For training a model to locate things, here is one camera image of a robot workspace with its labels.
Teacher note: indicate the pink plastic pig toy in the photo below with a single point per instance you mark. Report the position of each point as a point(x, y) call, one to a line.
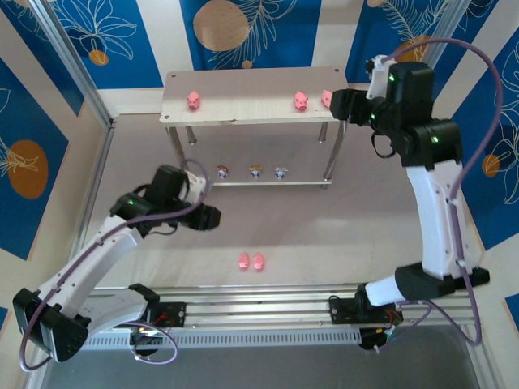
point(244, 261)
point(259, 261)
point(194, 101)
point(301, 102)
point(326, 97)

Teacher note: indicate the red lion mane cat figurine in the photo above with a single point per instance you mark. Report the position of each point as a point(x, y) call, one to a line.
point(222, 172)

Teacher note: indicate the yellow horned hat cat figurine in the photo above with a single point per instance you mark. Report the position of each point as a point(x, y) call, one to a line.
point(255, 171)

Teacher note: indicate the white hat cat figurine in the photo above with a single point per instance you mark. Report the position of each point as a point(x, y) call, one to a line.
point(280, 172)

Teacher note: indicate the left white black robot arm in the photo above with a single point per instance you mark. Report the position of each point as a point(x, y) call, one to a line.
point(93, 259)

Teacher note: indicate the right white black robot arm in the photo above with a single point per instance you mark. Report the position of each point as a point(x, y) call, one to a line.
point(438, 227)

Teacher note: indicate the two-tier wooden metal-leg shelf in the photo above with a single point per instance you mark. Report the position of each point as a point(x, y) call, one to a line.
point(251, 105)

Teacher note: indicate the grey metal panel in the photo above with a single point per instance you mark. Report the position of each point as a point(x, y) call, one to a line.
point(259, 368)

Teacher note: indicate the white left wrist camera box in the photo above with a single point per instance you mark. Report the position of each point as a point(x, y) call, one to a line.
point(196, 184)

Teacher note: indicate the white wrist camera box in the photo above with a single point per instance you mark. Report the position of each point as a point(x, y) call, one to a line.
point(378, 79)
point(196, 184)

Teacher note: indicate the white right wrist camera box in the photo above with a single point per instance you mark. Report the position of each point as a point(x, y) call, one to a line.
point(378, 79)

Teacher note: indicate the aluminium side rail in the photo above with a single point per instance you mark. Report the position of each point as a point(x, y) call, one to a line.
point(101, 162)

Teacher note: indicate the aluminium frame post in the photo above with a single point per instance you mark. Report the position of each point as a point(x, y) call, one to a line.
point(448, 20)
point(73, 61)

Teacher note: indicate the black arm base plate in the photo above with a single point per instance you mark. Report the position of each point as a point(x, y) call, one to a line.
point(340, 312)
point(174, 314)

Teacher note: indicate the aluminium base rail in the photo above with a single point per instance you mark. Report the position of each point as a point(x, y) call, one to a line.
point(259, 312)

